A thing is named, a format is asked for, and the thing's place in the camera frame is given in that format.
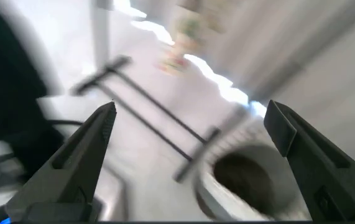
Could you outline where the white laundry basket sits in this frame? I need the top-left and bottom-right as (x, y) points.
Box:
(194, 118), (311, 222)

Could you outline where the white curtain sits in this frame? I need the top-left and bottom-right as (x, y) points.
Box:
(130, 0), (355, 103)

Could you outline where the cream printed garment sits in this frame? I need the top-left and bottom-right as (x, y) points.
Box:
(157, 0), (228, 77)

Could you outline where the black clothes rack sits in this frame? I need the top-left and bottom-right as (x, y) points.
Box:
(71, 0), (252, 183)

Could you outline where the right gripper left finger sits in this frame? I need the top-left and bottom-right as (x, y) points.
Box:
(4, 101), (118, 223)

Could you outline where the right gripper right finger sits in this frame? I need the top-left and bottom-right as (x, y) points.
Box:
(263, 99), (355, 223)

